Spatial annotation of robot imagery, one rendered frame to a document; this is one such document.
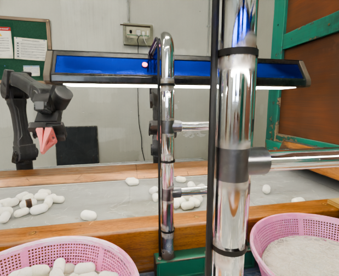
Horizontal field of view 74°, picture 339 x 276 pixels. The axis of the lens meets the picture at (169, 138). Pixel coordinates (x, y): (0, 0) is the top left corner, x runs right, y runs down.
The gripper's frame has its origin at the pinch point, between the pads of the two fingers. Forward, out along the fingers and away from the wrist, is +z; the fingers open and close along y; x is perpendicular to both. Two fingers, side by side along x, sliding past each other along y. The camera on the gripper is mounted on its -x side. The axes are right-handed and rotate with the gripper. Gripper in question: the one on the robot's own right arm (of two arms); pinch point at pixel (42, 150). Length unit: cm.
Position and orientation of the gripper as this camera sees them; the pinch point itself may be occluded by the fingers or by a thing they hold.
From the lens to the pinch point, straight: 77.4
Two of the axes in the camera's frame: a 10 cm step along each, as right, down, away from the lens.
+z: 1.5, 7.5, -6.5
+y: 9.8, -0.3, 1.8
